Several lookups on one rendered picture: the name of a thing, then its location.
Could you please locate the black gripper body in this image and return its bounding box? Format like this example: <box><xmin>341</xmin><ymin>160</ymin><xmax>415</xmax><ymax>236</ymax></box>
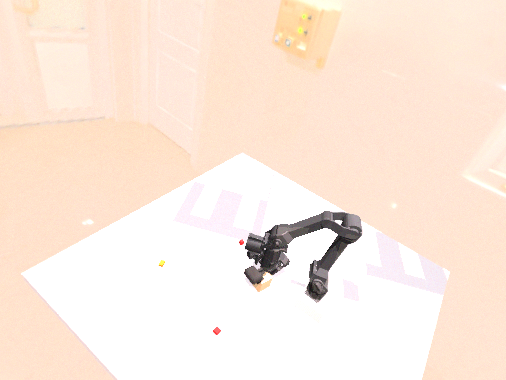
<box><xmin>244</xmin><ymin>252</ymin><xmax>290</xmax><ymax>284</ymax></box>

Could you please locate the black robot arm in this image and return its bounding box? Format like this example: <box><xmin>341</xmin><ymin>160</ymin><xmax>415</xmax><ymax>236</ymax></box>
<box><xmin>245</xmin><ymin>210</ymin><xmax>363</xmax><ymax>303</ymax></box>

